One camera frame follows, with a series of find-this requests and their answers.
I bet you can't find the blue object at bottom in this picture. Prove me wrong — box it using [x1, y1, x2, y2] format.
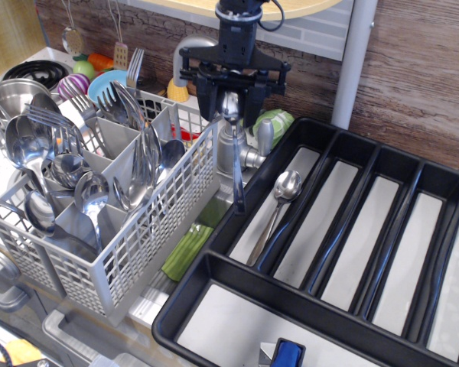
[258, 338, 306, 367]

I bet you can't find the steel fork left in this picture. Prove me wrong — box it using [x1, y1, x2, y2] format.
[25, 104, 86, 155]

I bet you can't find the wooden shelf board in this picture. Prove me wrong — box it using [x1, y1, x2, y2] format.
[144, 0, 340, 21]

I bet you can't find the hanging toy spatula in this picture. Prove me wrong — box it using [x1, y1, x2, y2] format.
[107, 0, 129, 70]

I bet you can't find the blue toy bowl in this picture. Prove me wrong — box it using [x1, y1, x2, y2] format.
[87, 70, 127, 106]

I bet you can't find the small steel spoon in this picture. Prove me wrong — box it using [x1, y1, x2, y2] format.
[220, 91, 246, 216]

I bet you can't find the green toy apple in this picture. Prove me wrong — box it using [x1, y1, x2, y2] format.
[73, 60, 96, 80]

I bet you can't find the steel pot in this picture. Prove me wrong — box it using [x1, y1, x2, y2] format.
[0, 78, 51, 117]

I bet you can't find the steel spoon front left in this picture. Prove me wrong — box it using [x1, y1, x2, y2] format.
[24, 190, 55, 237]

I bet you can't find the grey toy faucet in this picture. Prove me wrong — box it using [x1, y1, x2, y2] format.
[173, 45, 274, 174]

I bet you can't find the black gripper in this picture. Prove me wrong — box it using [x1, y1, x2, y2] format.
[178, 1, 291, 126]

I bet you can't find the black cutlery tray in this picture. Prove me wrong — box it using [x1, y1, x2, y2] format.
[152, 118, 459, 366]

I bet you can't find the orange toy carrot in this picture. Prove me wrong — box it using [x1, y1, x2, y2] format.
[73, 53, 114, 71]

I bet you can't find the purple toy onion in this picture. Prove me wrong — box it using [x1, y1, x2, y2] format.
[57, 73, 91, 101]

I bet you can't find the black stove burner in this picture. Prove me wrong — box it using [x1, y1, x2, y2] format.
[2, 60, 69, 91]

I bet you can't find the steel spoon in tray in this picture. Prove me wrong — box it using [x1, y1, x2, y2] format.
[246, 170, 302, 266]

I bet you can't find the steel spoon right compartment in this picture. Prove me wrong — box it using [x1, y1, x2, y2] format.
[155, 139, 185, 184]

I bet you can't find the grey shelf post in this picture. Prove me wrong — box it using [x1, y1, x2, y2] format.
[331, 0, 378, 130]

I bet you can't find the steel spoon middle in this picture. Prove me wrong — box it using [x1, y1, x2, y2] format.
[74, 171, 109, 253]

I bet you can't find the hanging toy strainer spoon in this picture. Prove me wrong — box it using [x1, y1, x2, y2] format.
[61, 1, 84, 57]

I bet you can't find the green cloth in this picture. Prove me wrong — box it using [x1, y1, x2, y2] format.
[161, 224, 213, 282]

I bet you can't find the steel fork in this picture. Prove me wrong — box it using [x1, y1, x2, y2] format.
[69, 94, 101, 122]
[25, 104, 86, 155]

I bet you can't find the yellow toy corn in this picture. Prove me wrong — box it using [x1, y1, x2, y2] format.
[167, 79, 190, 102]

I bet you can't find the green toy cabbage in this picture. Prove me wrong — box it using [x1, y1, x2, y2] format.
[248, 109, 295, 148]

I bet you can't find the yellow toy at corner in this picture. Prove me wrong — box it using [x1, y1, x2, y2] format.
[5, 339, 43, 366]

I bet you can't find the large steel spoon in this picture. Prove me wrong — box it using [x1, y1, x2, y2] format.
[5, 115, 54, 205]

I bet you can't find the grey plastic cutlery basket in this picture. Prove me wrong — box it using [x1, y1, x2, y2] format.
[0, 92, 220, 325]

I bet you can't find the steel fork back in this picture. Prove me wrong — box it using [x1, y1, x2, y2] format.
[69, 94, 101, 122]

